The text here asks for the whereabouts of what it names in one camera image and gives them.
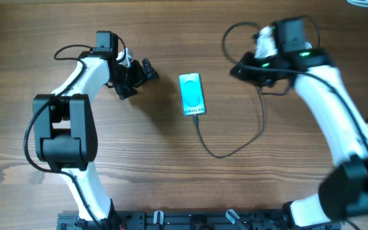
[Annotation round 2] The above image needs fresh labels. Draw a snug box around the smartphone with teal screen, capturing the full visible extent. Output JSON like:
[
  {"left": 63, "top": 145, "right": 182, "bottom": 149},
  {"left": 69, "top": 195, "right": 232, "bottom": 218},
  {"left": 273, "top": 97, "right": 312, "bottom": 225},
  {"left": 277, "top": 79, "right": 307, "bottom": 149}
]
[{"left": 178, "top": 73, "right": 206, "bottom": 116}]

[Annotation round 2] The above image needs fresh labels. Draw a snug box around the black USB charging cable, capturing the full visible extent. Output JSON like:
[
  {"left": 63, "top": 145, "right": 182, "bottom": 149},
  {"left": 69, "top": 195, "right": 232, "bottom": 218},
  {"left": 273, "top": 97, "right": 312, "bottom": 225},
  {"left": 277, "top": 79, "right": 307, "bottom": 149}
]
[{"left": 192, "top": 86, "right": 266, "bottom": 160}]

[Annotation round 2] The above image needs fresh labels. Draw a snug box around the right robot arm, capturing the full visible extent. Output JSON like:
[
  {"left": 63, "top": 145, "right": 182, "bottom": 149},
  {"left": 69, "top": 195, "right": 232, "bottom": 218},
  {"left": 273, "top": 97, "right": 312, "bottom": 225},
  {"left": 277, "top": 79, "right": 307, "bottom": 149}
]
[{"left": 231, "top": 17, "right": 368, "bottom": 229}]

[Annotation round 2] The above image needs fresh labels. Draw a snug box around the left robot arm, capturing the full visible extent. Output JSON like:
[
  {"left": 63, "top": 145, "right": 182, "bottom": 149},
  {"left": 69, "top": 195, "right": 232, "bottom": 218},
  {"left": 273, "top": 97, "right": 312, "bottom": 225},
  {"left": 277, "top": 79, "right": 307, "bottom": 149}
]
[{"left": 24, "top": 31, "right": 159, "bottom": 227}]

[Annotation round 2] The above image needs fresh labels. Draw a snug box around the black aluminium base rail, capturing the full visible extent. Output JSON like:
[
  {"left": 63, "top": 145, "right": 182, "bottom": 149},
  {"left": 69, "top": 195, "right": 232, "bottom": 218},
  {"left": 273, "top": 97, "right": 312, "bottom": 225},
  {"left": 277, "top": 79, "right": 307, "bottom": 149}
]
[{"left": 56, "top": 209, "right": 342, "bottom": 230}]

